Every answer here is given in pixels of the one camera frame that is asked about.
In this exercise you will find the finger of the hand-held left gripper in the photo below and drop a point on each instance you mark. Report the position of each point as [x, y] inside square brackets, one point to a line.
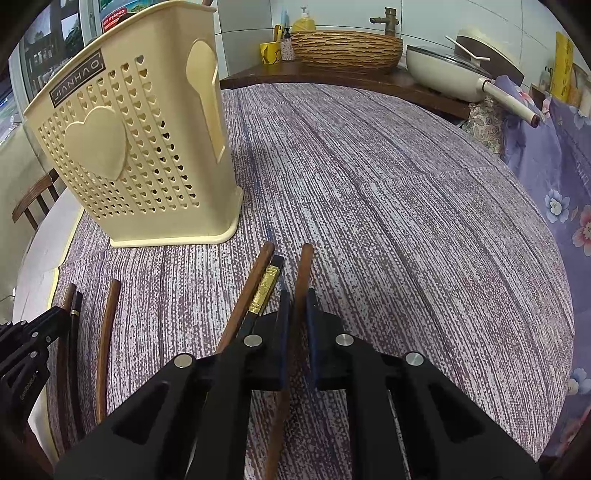
[48, 323]

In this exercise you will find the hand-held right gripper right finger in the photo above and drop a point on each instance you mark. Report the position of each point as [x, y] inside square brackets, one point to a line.
[315, 344]

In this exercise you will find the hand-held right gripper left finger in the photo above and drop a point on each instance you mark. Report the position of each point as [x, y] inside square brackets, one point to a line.
[284, 344]

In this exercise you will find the black gold-banded chopstick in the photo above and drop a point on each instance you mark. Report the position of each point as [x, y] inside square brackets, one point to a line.
[75, 350]
[265, 286]

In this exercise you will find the brown wooden chopstick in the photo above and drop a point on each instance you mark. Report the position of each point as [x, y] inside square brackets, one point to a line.
[301, 277]
[62, 369]
[107, 332]
[251, 286]

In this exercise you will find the cream plastic utensil holder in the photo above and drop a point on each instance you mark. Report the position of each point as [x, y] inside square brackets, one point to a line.
[138, 138]

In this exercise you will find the wooden chair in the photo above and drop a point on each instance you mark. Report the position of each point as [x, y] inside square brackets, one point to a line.
[37, 196]

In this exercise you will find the beige cloth cover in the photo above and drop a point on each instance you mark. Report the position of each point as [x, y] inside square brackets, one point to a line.
[14, 175]

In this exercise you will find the purple woven tablecloth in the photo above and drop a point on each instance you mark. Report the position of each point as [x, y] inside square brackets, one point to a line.
[392, 207]

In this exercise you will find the dark wooden counter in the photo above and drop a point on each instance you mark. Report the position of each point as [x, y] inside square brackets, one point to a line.
[277, 74]

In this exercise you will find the paisley cloth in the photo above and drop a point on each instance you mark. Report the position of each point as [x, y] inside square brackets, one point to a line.
[485, 124]

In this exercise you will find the aluminium framed window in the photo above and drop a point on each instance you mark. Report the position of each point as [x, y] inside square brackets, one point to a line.
[46, 41]

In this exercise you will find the yellow cup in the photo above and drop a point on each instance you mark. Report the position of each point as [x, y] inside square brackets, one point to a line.
[270, 53]

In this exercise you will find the wicker wash basin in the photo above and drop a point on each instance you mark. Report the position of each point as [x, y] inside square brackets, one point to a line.
[346, 50]

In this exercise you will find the small dotted bottle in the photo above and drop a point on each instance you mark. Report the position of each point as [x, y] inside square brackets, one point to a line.
[287, 46]

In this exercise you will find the purple floral cloth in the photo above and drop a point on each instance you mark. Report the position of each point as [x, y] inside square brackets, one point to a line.
[554, 161]

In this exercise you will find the white lidded frying pan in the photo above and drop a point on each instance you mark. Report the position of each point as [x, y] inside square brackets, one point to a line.
[443, 69]

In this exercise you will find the toothbrushes in cup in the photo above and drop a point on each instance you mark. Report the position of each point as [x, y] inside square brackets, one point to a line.
[281, 25]

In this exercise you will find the yellow soap dispenser bottle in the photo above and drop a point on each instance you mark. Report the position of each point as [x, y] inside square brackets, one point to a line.
[303, 22]

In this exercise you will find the bamboo style faucet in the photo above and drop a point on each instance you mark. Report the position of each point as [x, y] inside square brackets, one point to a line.
[387, 21]

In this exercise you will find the brown white rice cooker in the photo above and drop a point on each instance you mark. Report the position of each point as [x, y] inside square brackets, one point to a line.
[494, 50]

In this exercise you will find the tall yellow packet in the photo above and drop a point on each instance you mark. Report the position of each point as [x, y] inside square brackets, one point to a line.
[564, 64]

